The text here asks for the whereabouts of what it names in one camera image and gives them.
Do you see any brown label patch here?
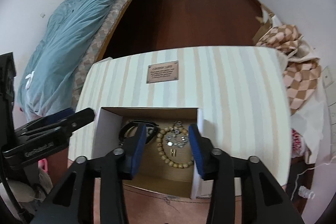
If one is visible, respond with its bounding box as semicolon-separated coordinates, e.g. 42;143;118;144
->
146;60;179;84

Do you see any white crumpled sock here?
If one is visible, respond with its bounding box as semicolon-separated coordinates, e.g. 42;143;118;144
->
298;185;315;200

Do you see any wooden bead bracelet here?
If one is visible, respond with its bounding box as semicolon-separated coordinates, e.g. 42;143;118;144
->
156;126;196;169

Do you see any bed with patterned mattress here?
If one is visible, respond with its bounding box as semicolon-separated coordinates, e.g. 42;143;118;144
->
15;0;162;119

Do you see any white bag red print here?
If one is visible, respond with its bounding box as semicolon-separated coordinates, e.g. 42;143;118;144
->
291;129;306;159

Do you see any checkered beige pink cloth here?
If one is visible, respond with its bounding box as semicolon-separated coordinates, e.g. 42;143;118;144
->
256;24;322;114

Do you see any white charger cable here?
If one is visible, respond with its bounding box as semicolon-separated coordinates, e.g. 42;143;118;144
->
290;155;336;198

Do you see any striped table cloth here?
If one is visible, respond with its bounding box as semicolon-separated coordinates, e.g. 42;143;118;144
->
76;46;291;185

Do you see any black smart watch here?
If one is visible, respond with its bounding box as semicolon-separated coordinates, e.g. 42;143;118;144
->
118;119;159;147

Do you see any white cardboard box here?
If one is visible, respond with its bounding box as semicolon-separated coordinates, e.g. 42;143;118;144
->
92;106;242;200

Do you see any white wall socket strip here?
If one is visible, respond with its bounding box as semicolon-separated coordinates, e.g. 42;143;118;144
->
322;64;336;135

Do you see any silver pendant necklace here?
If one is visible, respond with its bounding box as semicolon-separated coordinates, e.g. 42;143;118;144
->
164;120;190;157

